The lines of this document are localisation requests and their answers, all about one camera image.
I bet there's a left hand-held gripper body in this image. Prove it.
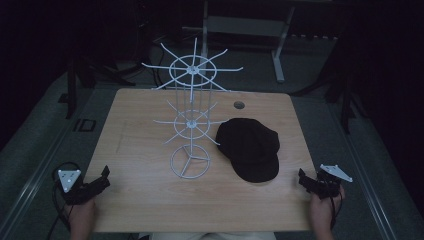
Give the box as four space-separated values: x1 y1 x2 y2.
57 168 101 206

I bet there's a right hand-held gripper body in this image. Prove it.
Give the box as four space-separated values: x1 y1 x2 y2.
312 163 354 201

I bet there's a black cap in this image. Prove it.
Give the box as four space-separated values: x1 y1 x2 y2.
215 117 281 184

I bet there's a white wire hat rack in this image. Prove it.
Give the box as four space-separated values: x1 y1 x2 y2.
141 37 244 180

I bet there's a person's left hand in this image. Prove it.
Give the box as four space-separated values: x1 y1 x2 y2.
64 195 98 231

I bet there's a dark metal stand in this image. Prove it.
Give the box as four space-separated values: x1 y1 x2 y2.
58 54 137 120
290 63 371 135

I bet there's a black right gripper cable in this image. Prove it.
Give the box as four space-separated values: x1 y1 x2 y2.
327 195 344 231

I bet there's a black rectangular floor bracket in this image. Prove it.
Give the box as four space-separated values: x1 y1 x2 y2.
73 117 98 133

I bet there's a white metal desk frame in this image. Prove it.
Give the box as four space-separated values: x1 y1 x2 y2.
199 0 338 84

